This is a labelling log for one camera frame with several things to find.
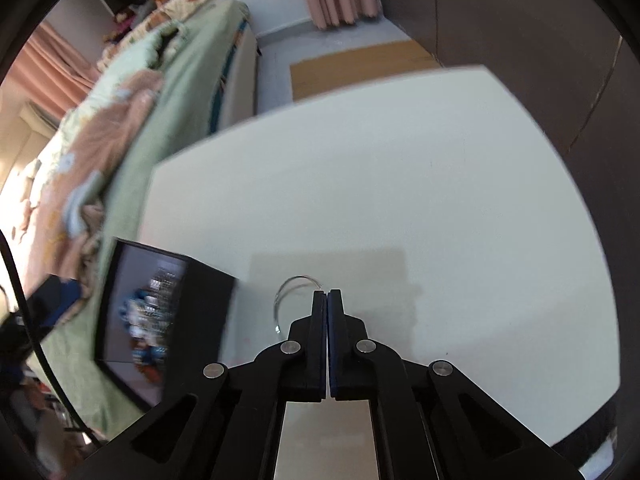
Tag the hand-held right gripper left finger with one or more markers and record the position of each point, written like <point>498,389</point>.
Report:
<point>320,340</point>

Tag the light green printed quilt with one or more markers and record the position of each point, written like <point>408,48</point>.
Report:
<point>145,45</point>

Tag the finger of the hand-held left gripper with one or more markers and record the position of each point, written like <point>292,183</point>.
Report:
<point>50,300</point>

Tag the bed with green sheet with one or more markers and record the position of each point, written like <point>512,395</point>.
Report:
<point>135,160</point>

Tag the pink floral blanket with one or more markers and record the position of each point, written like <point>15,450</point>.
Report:
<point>100,135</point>

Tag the black gift box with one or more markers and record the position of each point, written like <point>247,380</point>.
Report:
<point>205,310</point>

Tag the dark brown wardrobe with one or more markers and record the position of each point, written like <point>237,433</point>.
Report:
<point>525,35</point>

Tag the thin silver bangle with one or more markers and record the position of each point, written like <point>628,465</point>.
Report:
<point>276,310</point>

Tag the white side table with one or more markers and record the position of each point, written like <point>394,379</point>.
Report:
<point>400,185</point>

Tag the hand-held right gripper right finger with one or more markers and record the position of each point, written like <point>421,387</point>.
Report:
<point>334,340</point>

